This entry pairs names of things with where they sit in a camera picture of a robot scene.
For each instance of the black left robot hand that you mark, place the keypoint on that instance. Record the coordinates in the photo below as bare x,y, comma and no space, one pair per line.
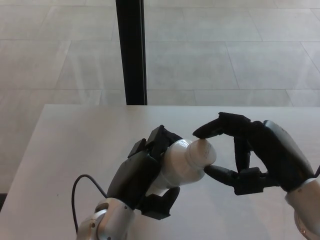
135,175

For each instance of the white bottle cap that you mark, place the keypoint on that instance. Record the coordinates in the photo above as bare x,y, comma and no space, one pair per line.
203,152

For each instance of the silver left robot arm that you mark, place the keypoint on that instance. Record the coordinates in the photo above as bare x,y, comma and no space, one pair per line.
110,220

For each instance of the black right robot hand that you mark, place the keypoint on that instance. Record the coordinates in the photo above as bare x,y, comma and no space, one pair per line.
277,155

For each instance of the white plastic bottle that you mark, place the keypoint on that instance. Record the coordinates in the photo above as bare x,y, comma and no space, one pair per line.
177,162

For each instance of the black furniture edge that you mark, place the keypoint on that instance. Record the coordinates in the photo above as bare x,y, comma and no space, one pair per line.
2,202

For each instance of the black vertical window post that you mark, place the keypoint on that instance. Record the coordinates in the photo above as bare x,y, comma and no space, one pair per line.
132,52

